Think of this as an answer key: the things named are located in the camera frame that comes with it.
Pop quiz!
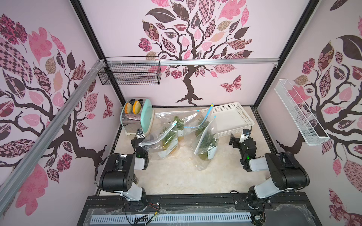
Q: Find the zip-top bag clear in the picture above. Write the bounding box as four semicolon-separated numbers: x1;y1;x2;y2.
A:
138;121;179;159
155;104;214;137
190;116;219;171

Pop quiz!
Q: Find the pineapple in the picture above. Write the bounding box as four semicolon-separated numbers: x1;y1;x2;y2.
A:
194;118;219;161
157;130;178;158
170;116;184;138

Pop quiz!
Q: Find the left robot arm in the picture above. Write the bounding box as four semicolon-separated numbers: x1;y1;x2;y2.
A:
95;131;149;207

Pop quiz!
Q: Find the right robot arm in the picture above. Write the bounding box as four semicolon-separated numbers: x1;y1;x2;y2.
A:
229;134;310;202

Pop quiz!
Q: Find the silver toaster mint side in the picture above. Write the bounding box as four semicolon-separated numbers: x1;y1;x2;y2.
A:
120;98;155;136

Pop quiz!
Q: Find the left bread slice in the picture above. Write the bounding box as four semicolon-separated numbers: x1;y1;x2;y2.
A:
124;102;133;114

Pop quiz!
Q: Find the bread slice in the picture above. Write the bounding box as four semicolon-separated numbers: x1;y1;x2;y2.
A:
124;102;133;114
133;101;142;115

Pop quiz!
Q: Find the white plastic basket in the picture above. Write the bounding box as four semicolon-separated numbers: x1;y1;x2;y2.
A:
210;102;255;137

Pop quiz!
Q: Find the right bread slice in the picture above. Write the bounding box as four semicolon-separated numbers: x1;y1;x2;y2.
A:
133;101;142;115

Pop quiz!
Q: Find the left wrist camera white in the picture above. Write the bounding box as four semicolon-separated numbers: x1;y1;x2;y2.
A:
135;129;145;139

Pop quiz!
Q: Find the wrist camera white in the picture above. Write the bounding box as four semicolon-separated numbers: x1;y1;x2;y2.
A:
135;129;145;139
239;129;251;143

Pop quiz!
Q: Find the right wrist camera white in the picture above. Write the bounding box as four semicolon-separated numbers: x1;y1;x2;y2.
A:
239;129;251;143

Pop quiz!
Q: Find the white wire wall shelf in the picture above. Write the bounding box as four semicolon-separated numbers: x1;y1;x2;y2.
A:
274;79;330;146

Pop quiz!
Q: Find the black wire wall basket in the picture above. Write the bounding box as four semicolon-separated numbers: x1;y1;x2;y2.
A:
98;55;162;85

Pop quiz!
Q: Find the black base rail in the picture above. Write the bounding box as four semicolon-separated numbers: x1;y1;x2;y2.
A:
77;192;321;226

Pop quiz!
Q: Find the white slotted cable duct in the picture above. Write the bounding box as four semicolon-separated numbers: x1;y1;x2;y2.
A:
88;212;252;226

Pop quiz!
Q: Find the aluminium frame bar back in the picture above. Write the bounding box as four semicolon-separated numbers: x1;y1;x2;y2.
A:
108;58;280;66

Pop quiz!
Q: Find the aluminium frame bar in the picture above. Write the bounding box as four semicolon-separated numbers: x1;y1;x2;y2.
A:
1;59;106;214
108;58;280;66

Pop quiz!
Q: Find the aluminium frame bar left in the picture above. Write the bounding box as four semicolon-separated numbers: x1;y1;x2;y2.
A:
1;59;106;214

